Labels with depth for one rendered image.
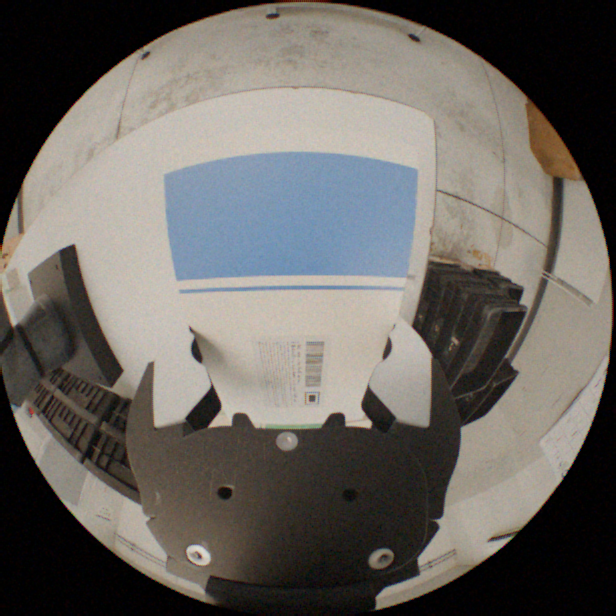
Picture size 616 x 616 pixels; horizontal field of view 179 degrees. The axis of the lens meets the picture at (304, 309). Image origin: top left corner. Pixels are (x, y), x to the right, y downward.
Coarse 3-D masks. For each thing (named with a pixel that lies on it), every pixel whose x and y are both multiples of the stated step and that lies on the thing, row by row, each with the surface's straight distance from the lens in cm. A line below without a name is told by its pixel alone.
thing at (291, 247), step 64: (192, 192) 10; (256, 192) 9; (320, 192) 9; (384, 192) 10; (192, 256) 10; (256, 256) 9; (320, 256) 9; (384, 256) 10; (192, 320) 12; (256, 320) 10; (320, 320) 10; (384, 320) 11; (256, 384) 14; (320, 384) 14
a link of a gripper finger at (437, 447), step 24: (432, 360) 10; (432, 384) 9; (432, 408) 8; (456, 408) 9; (408, 432) 7; (432, 432) 7; (456, 432) 8; (432, 456) 7; (456, 456) 8; (432, 480) 7; (432, 504) 7
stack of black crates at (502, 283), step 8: (480, 272) 116; (488, 272) 127; (496, 272) 138; (488, 280) 111; (496, 280) 111; (504, 280) 124; (504, 288) 130; (512, 288) 134; (520, 288) 126; (512, 296) 134; (520, 296) 131
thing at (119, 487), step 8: (88, 464) 54; (96, 472) 52; (104, 472) 50; (104, 480) 50; (112, 480) 48; (112, 488) 48; (120, 488) 47; (128, 488) 45; (128, 496) 45; (136, 496) 44
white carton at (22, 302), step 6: (24, 288) 90; (12, 294) 89; (18, 294) 89; (24, 294) 90; (6, 300) 100; (12, 300) 89; (18, 300) 89; (24, 300) 89; (30, 300) 90; (12, 306) 89; (18, 306) 89; (24, 306) 89; (12, 312) 92; (18, 312) 89; (24, 312) 89; (12, 318) 102; (18, 318) 89
